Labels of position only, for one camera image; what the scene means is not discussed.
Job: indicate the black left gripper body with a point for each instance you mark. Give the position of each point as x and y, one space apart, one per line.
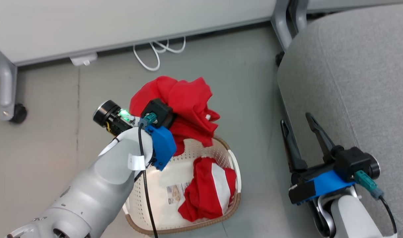
110 117

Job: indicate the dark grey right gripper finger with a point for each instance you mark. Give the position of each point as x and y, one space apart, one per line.
322 138
293 148

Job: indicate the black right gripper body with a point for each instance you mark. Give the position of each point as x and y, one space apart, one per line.
302 193

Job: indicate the plain red garment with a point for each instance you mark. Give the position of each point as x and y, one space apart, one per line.
188 99

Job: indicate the red and white garment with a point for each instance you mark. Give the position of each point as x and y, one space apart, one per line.
201 191

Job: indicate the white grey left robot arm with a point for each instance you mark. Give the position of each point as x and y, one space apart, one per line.
95 191

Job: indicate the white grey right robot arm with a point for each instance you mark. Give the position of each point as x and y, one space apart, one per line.
350 218

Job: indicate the grey fabric sofa seat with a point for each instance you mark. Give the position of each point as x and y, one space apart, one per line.
350 72

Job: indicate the beige perforated laundry basket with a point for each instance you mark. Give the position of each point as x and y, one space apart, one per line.
162 211

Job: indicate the white tape tag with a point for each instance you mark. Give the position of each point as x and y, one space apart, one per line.
136 162

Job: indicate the white power adapter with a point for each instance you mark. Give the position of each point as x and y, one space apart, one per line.
83 59

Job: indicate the black caster wheel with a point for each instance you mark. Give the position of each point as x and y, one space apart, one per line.
19 113
279 58

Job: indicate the white table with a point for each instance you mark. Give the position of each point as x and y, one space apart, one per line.
105 23

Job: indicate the printed paper label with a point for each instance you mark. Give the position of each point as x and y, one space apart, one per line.
175 193

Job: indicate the grey table leg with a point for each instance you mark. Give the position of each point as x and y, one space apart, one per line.
5 82

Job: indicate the blue right camera mount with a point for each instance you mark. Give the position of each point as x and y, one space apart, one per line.
330 183

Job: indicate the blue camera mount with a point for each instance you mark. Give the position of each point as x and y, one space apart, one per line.
330 183
163 145

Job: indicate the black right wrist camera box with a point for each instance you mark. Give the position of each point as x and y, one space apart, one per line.
353 163

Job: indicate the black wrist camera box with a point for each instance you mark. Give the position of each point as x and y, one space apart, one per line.
353 163
158 110

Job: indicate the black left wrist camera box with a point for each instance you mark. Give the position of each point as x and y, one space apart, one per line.
158 110

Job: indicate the blue left camera mount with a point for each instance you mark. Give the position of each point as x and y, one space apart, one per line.
163 145

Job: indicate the grey metal frame leg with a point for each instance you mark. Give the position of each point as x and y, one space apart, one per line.
282 19

